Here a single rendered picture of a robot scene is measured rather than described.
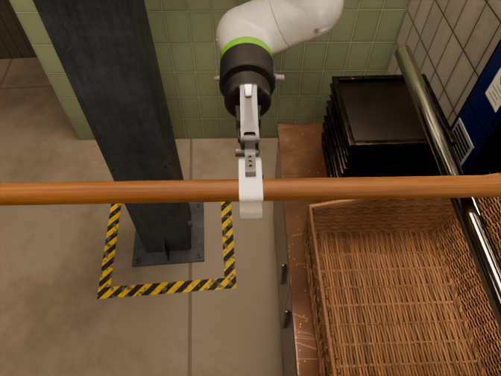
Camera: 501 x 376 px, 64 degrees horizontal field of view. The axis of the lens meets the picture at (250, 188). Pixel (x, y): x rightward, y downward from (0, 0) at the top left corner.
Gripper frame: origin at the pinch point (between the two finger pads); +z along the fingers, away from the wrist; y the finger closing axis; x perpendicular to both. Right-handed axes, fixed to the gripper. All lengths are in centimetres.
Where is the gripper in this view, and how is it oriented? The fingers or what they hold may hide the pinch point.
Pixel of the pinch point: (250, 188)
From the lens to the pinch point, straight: 53.3
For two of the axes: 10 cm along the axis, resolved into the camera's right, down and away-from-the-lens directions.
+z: 0.3, 8.1, -5.9
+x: -10.0, 0.2, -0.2
